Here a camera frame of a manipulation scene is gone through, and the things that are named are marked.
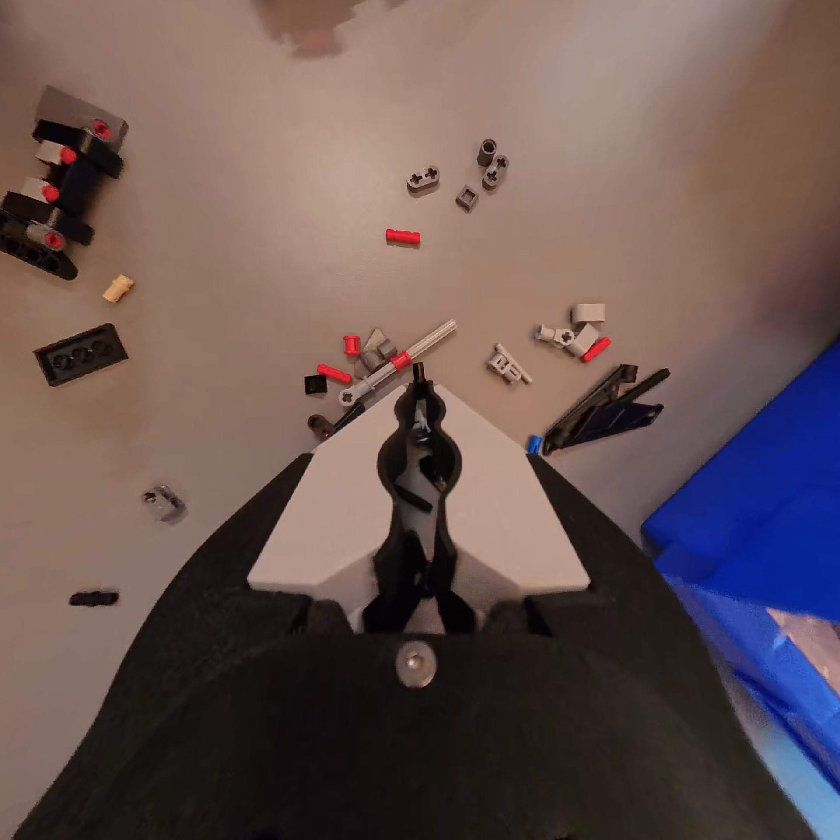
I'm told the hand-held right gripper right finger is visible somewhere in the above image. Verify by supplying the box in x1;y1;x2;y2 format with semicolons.
428;384;593;630

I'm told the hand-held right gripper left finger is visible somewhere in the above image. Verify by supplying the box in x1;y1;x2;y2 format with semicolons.
247;384;412;634

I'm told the black grey lego assembly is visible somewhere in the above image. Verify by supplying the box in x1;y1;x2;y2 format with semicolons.
20;85;130;247

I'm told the black flat lego plate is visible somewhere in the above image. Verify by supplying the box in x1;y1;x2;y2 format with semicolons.
33;323;130;387

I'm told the small grey lego connector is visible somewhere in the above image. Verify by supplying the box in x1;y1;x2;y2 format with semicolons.
142;484;188;524

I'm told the dark grey double lego connector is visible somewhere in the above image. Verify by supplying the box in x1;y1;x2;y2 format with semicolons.
477;138;511;193

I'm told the black curved lego beam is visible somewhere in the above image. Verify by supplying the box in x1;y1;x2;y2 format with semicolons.
0;210;78;282

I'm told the blue plastic bin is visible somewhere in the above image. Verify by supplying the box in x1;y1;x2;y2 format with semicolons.
640;341;840;795

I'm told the pile of lego pieces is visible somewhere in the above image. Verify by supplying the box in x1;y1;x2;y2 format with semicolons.
303;302;672;457

